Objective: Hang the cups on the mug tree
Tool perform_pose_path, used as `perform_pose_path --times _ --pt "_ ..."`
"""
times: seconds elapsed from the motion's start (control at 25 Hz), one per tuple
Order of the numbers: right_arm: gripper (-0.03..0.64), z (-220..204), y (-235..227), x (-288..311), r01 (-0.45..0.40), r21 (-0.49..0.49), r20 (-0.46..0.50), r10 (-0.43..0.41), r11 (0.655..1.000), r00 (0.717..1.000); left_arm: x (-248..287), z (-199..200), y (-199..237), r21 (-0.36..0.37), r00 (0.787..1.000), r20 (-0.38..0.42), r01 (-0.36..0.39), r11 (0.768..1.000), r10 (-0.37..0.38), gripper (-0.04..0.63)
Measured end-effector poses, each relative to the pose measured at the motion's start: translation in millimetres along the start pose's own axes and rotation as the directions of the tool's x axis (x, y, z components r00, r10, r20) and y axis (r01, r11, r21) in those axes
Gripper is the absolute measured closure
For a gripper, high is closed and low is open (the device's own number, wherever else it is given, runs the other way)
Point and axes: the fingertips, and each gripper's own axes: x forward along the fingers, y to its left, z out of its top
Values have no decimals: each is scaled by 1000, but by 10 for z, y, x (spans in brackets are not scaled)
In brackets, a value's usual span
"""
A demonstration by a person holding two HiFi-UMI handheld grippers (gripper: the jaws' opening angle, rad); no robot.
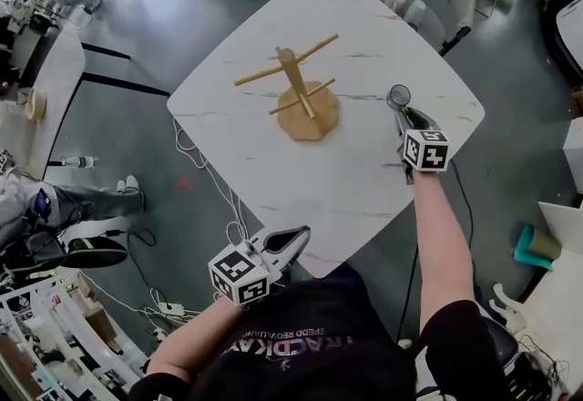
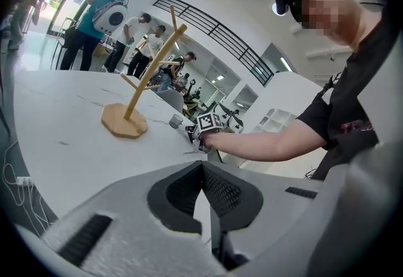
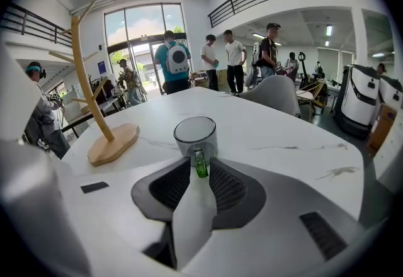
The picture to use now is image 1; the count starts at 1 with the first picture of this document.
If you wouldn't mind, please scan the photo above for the clear plastic water bottle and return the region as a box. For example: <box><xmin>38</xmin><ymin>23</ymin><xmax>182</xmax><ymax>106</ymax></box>
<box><xmin>59</xmin><ymin>155</ymin><xmax>99</xmax><ymax>170</ymax></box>

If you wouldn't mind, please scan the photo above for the teal foam holder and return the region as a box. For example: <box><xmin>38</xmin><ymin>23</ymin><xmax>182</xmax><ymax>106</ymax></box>
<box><xmin>513</xmin><ymin>223</ymin><xmax>562</xmax><ymax>272</ymax></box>

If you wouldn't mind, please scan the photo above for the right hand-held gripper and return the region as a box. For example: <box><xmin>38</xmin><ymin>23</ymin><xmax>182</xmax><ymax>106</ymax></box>
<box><xmin>388</xmin><ymin>101</ymin><xmax>451</xmax><ymax>186</ymax></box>

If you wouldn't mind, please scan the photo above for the white power strip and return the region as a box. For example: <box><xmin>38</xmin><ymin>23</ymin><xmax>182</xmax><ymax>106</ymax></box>
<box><xmin>156</xmin><ymin>301</ymin><xmax>187</xmax><ymax>317</ymax></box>

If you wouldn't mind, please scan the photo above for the person's left forearm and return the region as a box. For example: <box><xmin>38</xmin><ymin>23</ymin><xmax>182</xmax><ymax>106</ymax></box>
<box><xmin>145</xmin><ymin>295</ymin><xmax>245</xmax><ymax>378</ymax></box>

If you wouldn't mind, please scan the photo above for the clear glass cup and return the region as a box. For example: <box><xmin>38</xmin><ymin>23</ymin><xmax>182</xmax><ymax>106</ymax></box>
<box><xmin>386</xmin><ymin>84</ymin><xmax>413</xmax><ymax>110</ymax></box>

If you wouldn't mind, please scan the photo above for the wooden mug tree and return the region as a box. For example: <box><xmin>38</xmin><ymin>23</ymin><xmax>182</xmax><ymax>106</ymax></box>
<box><xmin>233</xmin><ymin>31</ymin><xmax>342</xmax><ymax>144</ymax></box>

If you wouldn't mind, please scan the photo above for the person's right forearm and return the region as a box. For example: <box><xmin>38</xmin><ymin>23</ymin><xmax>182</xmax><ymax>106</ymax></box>
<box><xmin>411</xmin><ymin>167</ymin><xmax>478</xmax><ymax>337</ymax></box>

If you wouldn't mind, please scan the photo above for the white charging cable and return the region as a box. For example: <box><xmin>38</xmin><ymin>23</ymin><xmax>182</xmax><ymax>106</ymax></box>
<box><xmin>172</xmin><ymin>115</ymin><xmax>256</xmax><ymax>254</ymax></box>

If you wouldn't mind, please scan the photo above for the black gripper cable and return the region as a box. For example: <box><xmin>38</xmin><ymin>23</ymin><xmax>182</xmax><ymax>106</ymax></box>
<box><xmin>394</xmin><ymin>161</ymin><xmax>480</xmax><ymax>345</ymax></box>

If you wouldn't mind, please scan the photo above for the person's black t-shirt torso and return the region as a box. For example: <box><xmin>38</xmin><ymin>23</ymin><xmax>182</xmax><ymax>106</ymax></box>
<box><xmin>129</xmin><ymin>262</ymin><xmax>509</xmax><ymax>401</ymax></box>

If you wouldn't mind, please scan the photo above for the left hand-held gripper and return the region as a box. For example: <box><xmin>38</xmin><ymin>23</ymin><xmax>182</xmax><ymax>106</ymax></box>
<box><xmin>208</xmin><ymin>224</ymin><xmax>313</xmax><ymax>309</ymax></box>

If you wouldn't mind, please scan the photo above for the round wooden steamer basket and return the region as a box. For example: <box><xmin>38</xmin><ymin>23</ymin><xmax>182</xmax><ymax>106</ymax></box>
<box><xmin>24</xmin><ymin>87</ymin><xmax>48</xmax><ymax>121</ymax></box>

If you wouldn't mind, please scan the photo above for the white side table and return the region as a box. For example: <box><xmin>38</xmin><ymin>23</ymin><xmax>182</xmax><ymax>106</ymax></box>
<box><xmin>0</xmin><ymin>25</ymin><xmax>87</xmax><ymax>184</ymax></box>

